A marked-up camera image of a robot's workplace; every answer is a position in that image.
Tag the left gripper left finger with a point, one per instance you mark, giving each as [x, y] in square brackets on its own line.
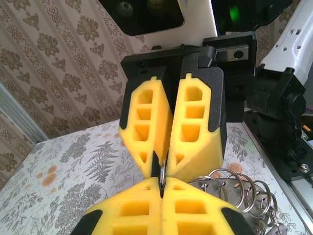
[127, 210]

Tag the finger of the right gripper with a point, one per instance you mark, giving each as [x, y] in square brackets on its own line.
[215, 147]
[159, 137]

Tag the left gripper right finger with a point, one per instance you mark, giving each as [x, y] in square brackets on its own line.
[195, 210]

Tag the metal keyring bundle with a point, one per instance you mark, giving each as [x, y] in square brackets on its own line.
[221, 183]

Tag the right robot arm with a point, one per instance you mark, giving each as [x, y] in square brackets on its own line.
[293, 49]

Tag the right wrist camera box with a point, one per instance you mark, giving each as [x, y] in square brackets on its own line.
[195, 14]

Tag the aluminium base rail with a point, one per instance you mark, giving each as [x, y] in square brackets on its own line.
[300, 198]

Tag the aluminium frame post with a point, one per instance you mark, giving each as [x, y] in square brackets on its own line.
[19, 112]

